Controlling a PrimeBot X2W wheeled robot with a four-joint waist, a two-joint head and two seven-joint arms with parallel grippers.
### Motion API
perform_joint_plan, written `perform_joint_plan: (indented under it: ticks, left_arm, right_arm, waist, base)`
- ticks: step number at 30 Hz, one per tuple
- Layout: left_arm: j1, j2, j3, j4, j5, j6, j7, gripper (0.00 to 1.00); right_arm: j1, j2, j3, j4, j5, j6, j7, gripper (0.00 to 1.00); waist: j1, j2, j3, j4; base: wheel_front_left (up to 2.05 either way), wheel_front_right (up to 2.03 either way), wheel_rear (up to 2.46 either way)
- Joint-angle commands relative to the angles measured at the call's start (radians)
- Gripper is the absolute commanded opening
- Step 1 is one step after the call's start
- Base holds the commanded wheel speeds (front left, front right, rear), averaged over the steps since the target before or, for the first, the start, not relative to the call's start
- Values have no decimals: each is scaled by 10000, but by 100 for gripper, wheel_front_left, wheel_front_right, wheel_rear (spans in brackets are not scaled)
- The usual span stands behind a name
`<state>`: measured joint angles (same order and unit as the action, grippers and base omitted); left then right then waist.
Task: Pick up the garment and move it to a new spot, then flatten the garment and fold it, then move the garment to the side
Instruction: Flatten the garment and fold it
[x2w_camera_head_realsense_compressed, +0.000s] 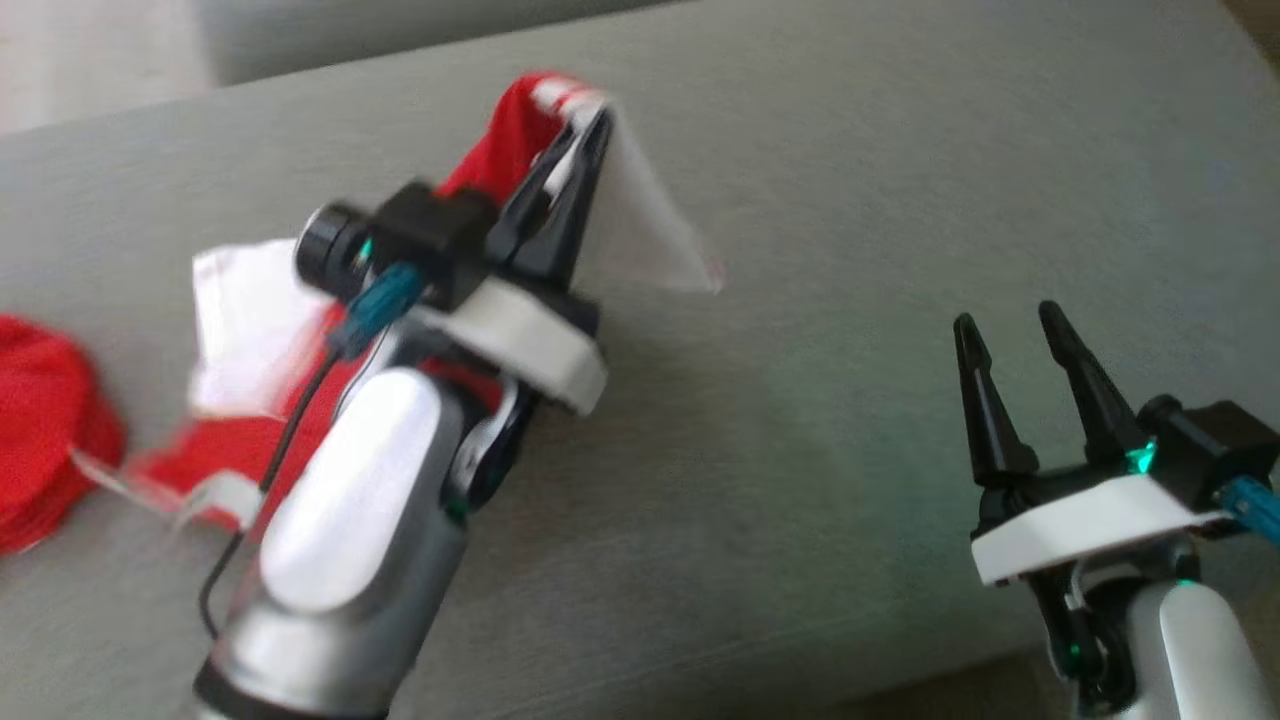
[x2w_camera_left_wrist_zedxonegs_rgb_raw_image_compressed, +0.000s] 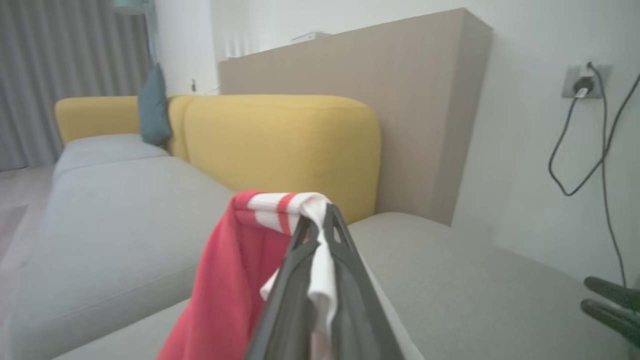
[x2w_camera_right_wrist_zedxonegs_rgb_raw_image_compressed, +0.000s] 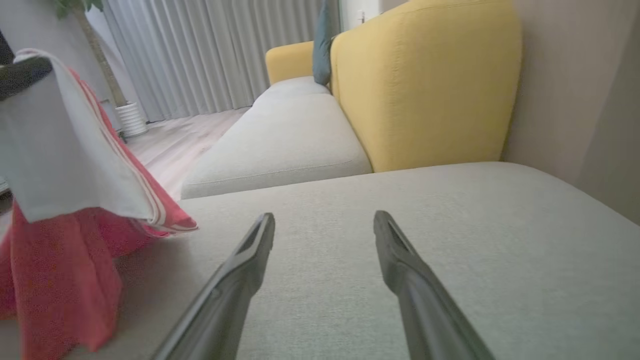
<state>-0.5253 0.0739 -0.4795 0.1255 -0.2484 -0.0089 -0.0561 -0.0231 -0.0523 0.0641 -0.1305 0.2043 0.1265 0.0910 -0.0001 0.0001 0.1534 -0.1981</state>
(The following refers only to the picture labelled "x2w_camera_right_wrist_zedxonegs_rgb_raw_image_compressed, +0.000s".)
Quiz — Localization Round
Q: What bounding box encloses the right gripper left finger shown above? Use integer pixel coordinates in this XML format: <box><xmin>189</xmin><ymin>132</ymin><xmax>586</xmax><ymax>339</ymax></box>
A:
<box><xmin>150</xmin><ymin>213</ymin><xmax>276</xmax><ymax>360</ymax></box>

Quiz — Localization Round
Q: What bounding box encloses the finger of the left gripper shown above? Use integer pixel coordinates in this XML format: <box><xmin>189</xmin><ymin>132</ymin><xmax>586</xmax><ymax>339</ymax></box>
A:
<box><xmin>0</xmin><ymin>55</ymin><xmax>54</xmax><ymax>101</ymax></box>

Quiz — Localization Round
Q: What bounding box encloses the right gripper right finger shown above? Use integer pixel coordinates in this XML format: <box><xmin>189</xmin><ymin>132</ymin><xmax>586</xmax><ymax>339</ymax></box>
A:
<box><xmin>373</xmin><ymin>210</ymin><xmax>496</xmax><ymax>360</ymax></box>

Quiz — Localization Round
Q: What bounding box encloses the red Bulls basketball jersey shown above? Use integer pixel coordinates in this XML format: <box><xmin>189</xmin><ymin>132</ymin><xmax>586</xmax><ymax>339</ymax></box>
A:
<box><xmin>0</xmin><ymin>48</ymin><xmax>199</xmax><ymax>360</ymax></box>

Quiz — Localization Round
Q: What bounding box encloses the potted indoor tree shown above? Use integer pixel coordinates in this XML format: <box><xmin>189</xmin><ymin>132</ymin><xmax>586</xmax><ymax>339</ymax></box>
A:
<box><xmin>52</xmin><ymin>0</ymin><xmax>129</xmax><ymax>108</ymax></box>

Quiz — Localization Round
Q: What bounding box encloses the white ribbed plant pot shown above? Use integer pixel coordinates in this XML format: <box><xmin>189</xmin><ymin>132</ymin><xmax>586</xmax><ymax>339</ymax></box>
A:
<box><xmin>114</xmin><ymin>101</ymin><xmax>149</xmax><ymax>138</ymax></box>

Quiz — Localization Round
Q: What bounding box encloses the medium grey sofa seat cushion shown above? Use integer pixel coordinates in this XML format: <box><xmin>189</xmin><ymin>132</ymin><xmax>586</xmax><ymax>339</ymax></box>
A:
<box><xmin>181</xmin><ymin>93</ymin><xmax>374</xmax><ymax>200</ymax></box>

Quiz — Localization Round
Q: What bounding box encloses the grey pleated curtain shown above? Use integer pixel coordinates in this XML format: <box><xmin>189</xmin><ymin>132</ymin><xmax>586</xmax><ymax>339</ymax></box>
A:
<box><xmin>102</xmin><ymin>0</ymin><xmax>326</xmax><ymax>123</ymax></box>

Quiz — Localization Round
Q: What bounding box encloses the small grey sofa seat cushion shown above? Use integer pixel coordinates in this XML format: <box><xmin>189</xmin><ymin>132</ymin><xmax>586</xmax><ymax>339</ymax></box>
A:
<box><xmin>252</xmin><ymin>76</ymin><xmax>331</xmax><ymax>106</ymax></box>

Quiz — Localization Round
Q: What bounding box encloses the yellow sofa backrest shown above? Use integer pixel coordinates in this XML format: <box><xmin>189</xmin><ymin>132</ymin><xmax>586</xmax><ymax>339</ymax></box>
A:
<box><xmin>330</xmin><ymin>0</ymin><xmax>524</xmax><ymax>174</ymax></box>

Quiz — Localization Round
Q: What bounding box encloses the yellow sofa armrest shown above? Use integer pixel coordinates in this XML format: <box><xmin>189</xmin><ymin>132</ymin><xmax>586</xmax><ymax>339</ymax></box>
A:
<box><xmin>265</xmin><ymin>41</ymin><xmax>316</xmax><ymax>86</ymax></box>

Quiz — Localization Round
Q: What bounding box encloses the teal throw pillow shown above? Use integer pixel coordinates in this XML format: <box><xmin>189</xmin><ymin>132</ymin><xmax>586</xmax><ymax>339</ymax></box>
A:
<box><xmin>312</xmin><ymin>0</ymin><xmax>342</xmax><ymax>86</ymax></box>

